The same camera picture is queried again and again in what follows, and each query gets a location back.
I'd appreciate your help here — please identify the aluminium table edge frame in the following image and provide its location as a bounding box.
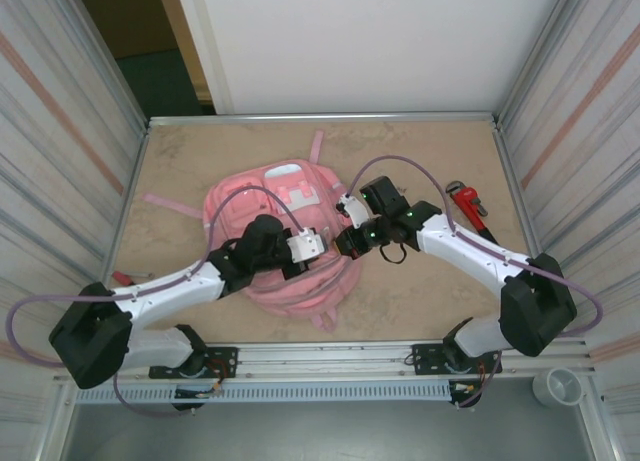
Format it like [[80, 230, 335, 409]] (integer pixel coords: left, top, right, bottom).
[[87, 111, 569, 342]]

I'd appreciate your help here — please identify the brown door frame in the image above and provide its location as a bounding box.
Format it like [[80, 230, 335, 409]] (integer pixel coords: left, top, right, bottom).
[[153, 0, 217, 115]]

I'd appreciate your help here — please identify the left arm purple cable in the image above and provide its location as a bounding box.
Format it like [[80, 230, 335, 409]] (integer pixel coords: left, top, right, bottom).
[[9, 188, 306, 417]]

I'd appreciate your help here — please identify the pink backpack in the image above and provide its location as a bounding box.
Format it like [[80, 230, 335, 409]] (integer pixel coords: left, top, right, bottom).
[[142, 129, 366, 332]]

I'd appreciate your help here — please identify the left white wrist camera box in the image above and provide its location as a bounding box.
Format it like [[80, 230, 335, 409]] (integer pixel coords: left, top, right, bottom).
[[287, 225, 327, 262]]

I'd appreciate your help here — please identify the red pipe wrench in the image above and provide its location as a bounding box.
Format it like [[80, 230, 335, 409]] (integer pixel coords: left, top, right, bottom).
[[445, 180, 501, 245]]

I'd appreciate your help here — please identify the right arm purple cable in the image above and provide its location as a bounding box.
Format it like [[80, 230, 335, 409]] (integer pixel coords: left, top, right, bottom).
[[345, 154, 605, 410]]

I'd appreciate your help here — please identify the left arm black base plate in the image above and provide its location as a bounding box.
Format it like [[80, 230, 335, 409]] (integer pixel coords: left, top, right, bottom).
[[149, 346, 239, 380]]

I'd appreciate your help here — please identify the grey tape roll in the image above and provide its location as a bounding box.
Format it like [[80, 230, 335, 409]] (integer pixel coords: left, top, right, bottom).
[[532, 366, 584, 408]]

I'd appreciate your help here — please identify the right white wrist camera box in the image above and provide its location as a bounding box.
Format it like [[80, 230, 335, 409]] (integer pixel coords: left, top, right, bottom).
[[338, 193, 372, 230]]

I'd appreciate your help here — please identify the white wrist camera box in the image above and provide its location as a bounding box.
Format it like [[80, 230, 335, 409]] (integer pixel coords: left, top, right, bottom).
[[287, 225, 327, 262], [338, 193, 372, 230]]

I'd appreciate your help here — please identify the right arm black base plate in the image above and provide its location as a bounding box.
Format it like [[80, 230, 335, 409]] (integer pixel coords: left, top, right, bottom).
[[412, 341, 502, 377]]

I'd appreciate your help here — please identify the aluminium mounting rail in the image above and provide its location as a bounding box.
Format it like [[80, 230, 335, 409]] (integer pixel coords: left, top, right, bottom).
[[54, 336, 599, 385]]

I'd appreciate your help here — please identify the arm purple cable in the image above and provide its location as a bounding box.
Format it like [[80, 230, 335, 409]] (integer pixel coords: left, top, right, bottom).
[[345, 154, 605, 410], [9, 188, 306, 417]]

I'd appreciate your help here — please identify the red handled screwdriver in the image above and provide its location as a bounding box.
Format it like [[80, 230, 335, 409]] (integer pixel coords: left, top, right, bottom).
[[110, 269, 154, 285]]

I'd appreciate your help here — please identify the grey slotted cable duct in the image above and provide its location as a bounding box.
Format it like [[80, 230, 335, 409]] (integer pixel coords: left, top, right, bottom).
[[74, 383, 454, 403]]

